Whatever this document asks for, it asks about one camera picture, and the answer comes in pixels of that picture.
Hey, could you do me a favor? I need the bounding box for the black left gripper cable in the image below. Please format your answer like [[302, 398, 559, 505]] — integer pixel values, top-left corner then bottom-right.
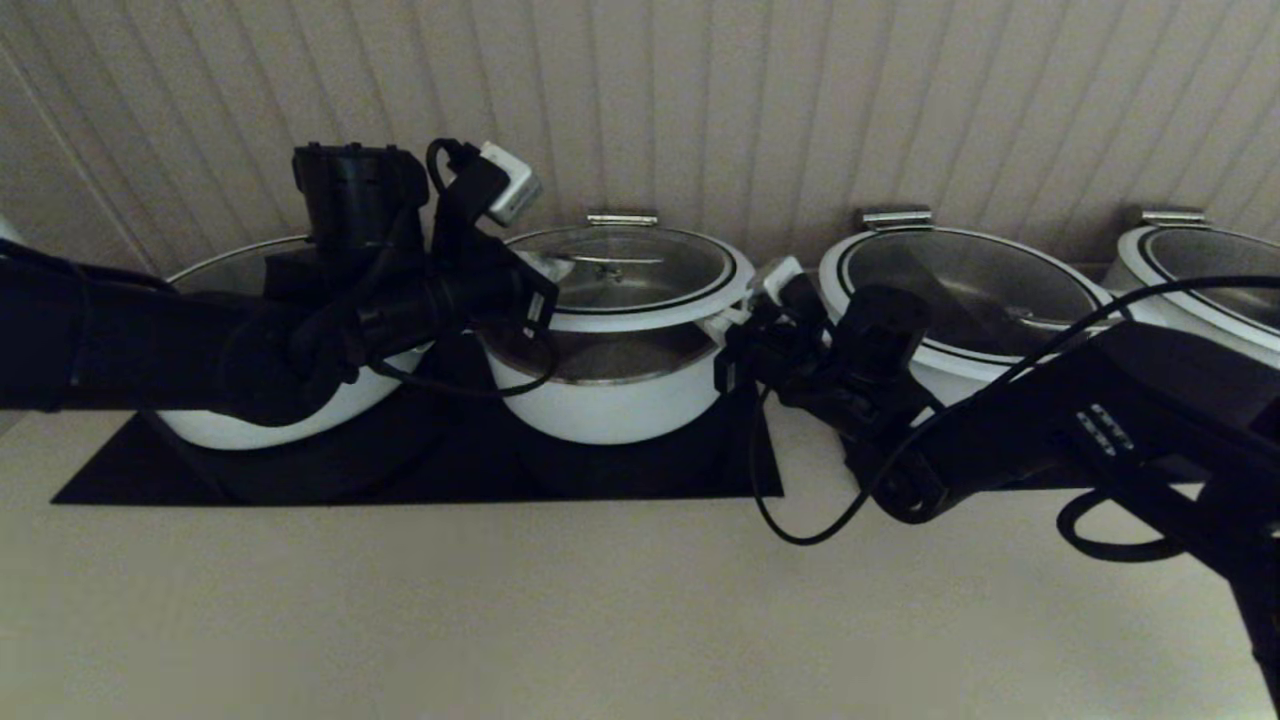
[[365, 318, 561, 401]]

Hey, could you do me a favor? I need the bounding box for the white far right pot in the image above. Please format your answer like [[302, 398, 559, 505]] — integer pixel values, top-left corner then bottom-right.
[[1115, 226, 1280, 351]]

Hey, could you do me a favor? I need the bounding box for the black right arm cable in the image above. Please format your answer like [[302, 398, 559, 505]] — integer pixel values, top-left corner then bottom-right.
[[1057, 488, 1196, 563], [748, 388, 901, 547], [900, 274, 1280, 471]]

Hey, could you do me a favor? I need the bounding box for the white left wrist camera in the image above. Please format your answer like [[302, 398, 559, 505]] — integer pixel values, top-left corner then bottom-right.
[[476, 140, 544, 228]]

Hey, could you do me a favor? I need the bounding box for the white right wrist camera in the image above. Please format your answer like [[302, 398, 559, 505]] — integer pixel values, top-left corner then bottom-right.
[[762, 256, 809, 303]]

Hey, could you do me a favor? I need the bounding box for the glass lid with white rim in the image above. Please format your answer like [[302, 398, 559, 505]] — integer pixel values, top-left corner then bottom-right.
[[497, 225, 758, 335]]

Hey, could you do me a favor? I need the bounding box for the black induction cooktop plate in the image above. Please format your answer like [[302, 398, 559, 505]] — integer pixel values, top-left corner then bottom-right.
[[50, 340, 784, 506]]

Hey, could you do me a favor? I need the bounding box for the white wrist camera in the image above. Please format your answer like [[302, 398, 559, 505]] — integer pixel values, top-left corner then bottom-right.
[[476, 140, 544, 228], [762, 256, 809, 303]]

